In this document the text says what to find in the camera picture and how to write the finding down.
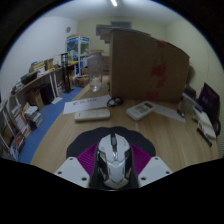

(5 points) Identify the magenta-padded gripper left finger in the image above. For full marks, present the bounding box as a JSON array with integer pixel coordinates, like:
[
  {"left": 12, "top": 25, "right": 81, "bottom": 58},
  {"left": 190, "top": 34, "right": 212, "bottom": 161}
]
[{"left": 53, "top": 143, "right": 99, "bottom": 190}]

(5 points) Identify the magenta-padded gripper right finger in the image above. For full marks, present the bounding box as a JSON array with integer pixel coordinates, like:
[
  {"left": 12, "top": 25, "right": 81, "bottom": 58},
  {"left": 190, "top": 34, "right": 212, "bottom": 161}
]
[{"left": 129, "top": 143, "right": 173, "bottom": 189}]

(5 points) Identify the white computer mouse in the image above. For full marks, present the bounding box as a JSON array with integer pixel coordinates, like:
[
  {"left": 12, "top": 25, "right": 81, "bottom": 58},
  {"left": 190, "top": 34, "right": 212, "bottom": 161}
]
[{"left": 96, "top": 133, "right": 132, "bottom": 190}]

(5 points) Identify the dark cloud-shaped mouse pad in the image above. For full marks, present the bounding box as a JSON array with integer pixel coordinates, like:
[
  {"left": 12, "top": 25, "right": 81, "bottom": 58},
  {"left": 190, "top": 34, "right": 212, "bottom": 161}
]
[{"left": 65, "top": 125, "right": 157, "bottom": 160}]

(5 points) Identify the plain white paper sheet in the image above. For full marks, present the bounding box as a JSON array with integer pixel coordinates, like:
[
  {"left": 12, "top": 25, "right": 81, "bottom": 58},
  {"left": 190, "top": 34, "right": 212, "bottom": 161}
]
[{"left": 151, "top": 102, "right": 187, "bottom": 124}]

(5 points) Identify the slim white remote control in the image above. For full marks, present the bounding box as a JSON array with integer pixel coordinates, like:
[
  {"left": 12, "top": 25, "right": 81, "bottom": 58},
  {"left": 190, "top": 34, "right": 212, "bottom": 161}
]
[{"left": 73, "top": 108, "right": 111, "bottom": 122}]

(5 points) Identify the white remote with display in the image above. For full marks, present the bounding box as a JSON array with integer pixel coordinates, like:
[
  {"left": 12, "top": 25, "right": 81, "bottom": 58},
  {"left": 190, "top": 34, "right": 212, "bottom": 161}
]
[{"left": 125, "top": 100, "right": 155, "bottom": 122}]

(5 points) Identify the white book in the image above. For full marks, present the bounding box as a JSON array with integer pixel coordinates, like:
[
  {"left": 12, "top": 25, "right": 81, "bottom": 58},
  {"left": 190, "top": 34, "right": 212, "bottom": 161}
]
[{"left": 193, "top": 106, "right": 217, "bottom": 140}]

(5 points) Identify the printed white paper sheet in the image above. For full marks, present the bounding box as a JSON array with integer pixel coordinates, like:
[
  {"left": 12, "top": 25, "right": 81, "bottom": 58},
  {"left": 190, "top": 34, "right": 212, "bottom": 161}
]
[{"left": 63, "top": 94, "right": 112, "bottom": 115}]

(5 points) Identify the cluttered shelf unit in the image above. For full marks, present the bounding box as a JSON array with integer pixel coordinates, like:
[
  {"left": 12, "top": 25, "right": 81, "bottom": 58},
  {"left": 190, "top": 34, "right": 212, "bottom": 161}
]
[{"left": 0, "top": 58, "right": 64, "bottom": 161}]

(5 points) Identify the dark laptop screen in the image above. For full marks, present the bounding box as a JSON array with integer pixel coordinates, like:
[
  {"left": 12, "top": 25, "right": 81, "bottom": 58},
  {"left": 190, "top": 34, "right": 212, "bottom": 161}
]
[{"left": 197, "top": 82, "right": 221, "bottom": 118}]

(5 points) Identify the black floor stand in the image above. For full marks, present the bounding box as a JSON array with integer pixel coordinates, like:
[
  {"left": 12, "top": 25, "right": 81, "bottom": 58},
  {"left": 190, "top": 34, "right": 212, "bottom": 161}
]
[{"left": 59, "top": 52, "right": 75, "bottom": 94}]

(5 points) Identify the clear glass jar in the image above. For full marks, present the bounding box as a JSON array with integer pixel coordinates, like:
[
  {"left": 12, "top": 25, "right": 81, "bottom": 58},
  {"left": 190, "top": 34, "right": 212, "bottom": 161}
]
[{"left": 86, "top": 49, "right": 104, "bottom": 93}]

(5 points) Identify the large brown cardboard box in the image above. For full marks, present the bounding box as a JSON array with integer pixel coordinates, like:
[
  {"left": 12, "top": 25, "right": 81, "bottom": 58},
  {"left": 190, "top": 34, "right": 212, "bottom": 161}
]
[{"left": 108, "top": 29, "right": 190, "bottom": 104}]

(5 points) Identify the blue and white cabinet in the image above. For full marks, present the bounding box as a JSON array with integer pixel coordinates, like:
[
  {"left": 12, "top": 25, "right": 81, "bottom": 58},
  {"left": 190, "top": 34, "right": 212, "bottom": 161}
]
[{"left": 65, "top": 34, "right": 91, "bottom": 76}]

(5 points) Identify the coiled black cable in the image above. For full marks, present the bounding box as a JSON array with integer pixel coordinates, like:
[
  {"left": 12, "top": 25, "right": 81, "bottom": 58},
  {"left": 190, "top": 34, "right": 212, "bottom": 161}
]
[{"left": 106, "top": 96, "right": 124, "bottom": 108}]

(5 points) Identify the wall window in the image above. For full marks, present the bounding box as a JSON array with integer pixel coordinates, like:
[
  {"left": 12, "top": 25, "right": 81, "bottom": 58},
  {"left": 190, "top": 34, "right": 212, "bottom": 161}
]
[{"left": 96, "top": 21, "right": 133, "bottom": 36}]

